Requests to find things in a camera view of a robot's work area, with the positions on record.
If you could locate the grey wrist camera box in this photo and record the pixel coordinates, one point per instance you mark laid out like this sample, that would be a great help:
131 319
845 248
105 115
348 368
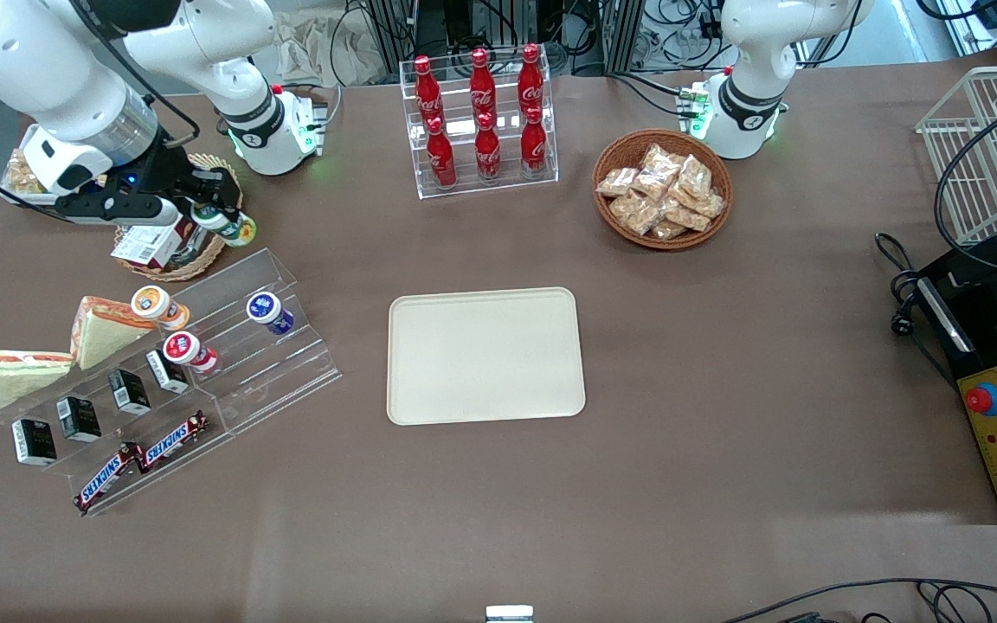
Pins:
118 209

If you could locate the green gum bottle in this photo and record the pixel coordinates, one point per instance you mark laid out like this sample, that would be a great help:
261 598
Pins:
230 227

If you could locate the small black carton box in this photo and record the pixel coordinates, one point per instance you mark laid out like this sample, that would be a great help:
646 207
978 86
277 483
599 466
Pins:
129 391
79 419
34 441
167 370

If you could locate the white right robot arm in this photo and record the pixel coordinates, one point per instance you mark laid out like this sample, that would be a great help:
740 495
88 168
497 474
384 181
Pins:
31 69

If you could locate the red gum bottle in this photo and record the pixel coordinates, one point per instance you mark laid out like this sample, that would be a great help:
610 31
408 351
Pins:
183 348

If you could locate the clear cracker snack pack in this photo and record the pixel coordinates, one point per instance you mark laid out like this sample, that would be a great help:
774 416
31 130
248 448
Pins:
689 216
654 186
710 206
24 173
618 182
659 160
637 212
667 229
694 176

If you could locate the aluminium profile post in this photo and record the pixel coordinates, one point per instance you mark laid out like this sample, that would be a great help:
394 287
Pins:
626 35
390 30

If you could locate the flat wicker basket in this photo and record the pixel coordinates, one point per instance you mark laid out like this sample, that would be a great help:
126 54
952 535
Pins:
165 273

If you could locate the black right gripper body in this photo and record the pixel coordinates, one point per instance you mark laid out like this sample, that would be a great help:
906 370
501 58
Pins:
171 170

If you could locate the clear acrylic stepped stand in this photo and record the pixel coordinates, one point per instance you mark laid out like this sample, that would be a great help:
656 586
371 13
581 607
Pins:
273 381

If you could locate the Snickers chocolate bar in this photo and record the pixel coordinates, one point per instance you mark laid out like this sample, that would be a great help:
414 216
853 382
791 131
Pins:
170 441
105 478

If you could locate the silver foil snack packet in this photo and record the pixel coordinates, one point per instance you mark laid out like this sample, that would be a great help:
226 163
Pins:
193 253

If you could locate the orange gum bottle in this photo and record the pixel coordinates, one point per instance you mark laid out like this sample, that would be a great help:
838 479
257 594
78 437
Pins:
152 303

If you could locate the red white snack box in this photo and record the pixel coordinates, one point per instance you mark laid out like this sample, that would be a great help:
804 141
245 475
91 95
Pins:
148 247

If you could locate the wrapped triangle sandwich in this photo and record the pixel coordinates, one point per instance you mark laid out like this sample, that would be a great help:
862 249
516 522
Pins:
105 337
5 376

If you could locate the purple gum bottle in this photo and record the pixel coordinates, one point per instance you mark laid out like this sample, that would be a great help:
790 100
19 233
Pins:
265 307

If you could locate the white rectangular snack bin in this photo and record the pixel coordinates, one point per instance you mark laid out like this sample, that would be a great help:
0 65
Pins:
18 199

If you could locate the cream plastic tray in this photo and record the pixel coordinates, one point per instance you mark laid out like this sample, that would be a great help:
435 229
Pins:
485 355

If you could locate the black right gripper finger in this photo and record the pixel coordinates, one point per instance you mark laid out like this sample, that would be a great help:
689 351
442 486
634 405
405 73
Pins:
233 192
192 208

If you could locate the clear acrylic bottle rack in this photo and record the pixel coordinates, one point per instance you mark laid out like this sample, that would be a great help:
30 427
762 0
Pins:
507 186

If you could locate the red cola bottle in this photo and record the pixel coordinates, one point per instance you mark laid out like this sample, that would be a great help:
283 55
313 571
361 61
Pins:
482 80
487 149
534 144
440 156
426 86
530 76

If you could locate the round brown wicker bowl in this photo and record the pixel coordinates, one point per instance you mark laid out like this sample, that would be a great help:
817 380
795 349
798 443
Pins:
624 149

